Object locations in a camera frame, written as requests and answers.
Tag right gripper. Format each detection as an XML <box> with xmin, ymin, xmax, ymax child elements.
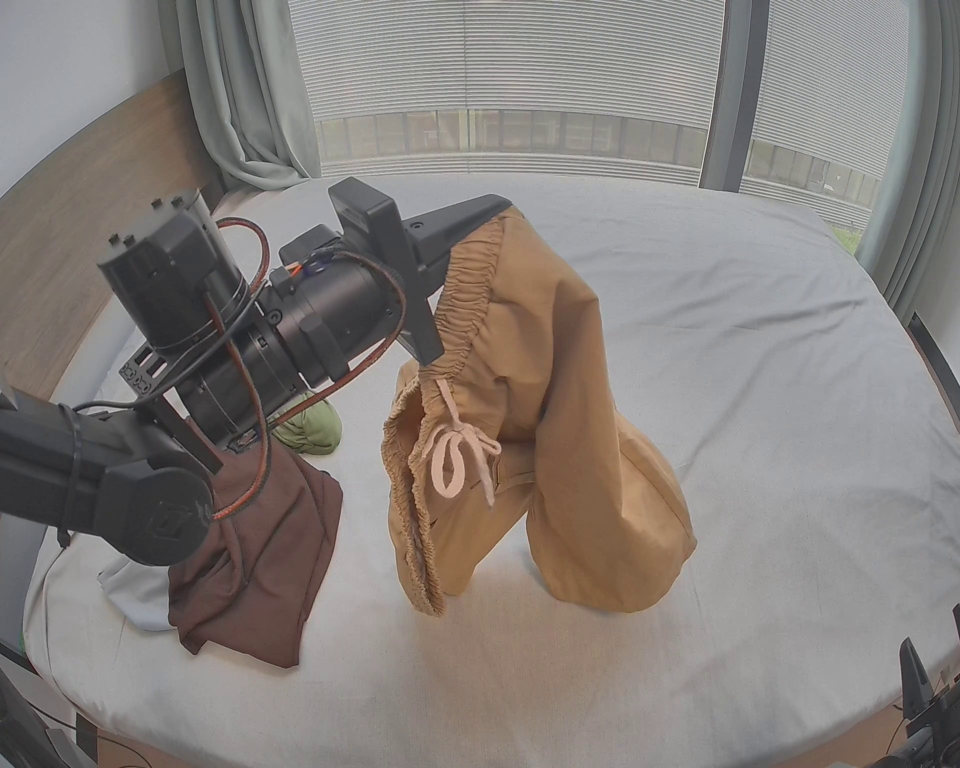
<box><xmin>896</xmin><ymin>603</ymin><xmax>960</xmax><ymax>768</ymax></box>

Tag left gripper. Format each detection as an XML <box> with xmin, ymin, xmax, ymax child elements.
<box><xmin>258</xmin><ymin>193</ymin><xmax>516</xmax><ymax>391</ymax></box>

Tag tan shorts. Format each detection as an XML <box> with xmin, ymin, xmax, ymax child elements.
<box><xmin>382</xmin><ymin>208</ymin><xmax>699</xmax><ymax>618</ymax></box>

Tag bed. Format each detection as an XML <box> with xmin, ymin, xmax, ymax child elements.
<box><xmin>0</xmin><ymin>67</ymin><xmax>960</xmax><ymax>768</ymax></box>

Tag window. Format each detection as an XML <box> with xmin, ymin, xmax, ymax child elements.
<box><xmin>288</xmin><ymin>0</ymin><xmax>916</xmax><ymax>256</ymax></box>

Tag green garment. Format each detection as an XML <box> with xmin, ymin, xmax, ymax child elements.
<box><xmin>270</xmin><ymin>397</ymin><xmax>344</xmax><ymax>457</ymax></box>

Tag grey-green curtain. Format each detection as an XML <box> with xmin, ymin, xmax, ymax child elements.
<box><xmin>176</xmin><ymin>0</ymin><xmax>324</xmax><ymax>192</ymax></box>
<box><xmin>855</xmin><ymin>0</ymin><xmax>960</xmax><ymax>324</ymax></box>

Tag brown garment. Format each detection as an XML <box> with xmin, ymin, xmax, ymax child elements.
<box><xmin>166</xmin><ymin>416</ymin><xmax>345</xmax><ymax>669</ymax></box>

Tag white garment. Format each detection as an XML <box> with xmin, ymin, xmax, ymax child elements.
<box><xmin>97</xmin><ymin>558</ymin><xmax>175</xmax><ymax>633</ymax></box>

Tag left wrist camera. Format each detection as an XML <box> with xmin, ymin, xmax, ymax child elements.
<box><xmin>279</xmin><ymin>177</ymin><xmax>396</xmax><ymax>264</ymax></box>

